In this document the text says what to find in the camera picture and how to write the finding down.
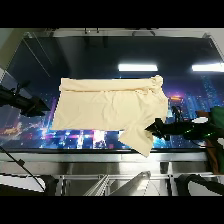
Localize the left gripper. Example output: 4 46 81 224
19 95 52 118

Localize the cream T-shirt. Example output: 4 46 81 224
49 74 170 158

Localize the green garment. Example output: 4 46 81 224
208 105 224 175

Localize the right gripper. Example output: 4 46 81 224
144 118 173 141

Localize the silver frame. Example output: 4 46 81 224
0 151 224 197

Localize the black cable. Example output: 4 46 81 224
0 145 47 192

